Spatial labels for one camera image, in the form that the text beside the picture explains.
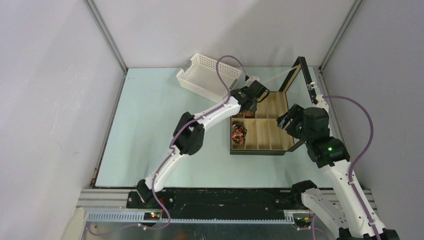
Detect black compartment tie box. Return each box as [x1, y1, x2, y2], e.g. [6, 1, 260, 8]
[229, 55, 324, 156]

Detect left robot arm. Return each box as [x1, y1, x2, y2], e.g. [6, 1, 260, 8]
[135, 80, 270, 208]

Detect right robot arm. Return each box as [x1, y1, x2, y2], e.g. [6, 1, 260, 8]
[276, 104, 400, 240]

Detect rolled tie near compartment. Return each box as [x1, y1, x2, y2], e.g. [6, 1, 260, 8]
[231, 122, 247, 145]

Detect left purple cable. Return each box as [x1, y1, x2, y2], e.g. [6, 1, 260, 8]
[86, 55, 249, 237]

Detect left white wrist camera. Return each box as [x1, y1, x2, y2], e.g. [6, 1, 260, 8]
[245, 75, 260, 87]

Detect colourful patterned tie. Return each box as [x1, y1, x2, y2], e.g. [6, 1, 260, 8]
[243, 111, 256, 119]

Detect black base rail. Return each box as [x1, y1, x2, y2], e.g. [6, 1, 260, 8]
[127, 187, 324, 220]

